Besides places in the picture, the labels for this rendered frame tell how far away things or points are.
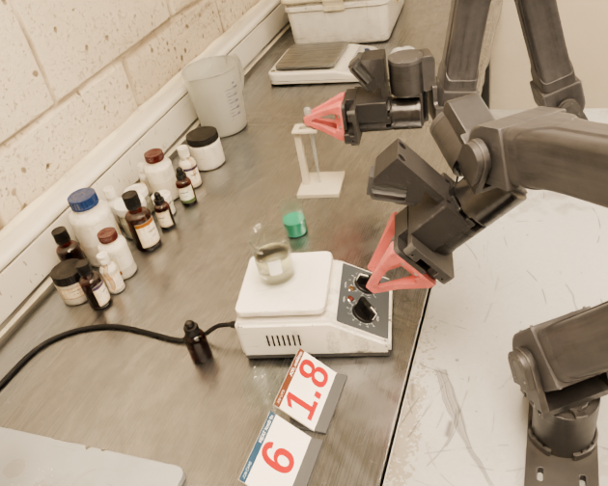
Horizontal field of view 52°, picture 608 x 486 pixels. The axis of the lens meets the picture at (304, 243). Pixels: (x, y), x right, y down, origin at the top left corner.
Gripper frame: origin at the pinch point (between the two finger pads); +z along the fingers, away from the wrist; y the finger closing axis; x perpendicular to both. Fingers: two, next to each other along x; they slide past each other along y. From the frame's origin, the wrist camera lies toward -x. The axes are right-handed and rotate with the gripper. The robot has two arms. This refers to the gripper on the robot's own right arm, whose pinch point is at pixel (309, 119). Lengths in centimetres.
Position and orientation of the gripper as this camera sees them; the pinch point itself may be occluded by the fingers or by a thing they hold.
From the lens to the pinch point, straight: 111.2
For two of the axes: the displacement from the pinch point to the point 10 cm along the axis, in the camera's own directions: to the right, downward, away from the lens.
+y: -2.0, 6.1, -7.6
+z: -9.7, 0.1, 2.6
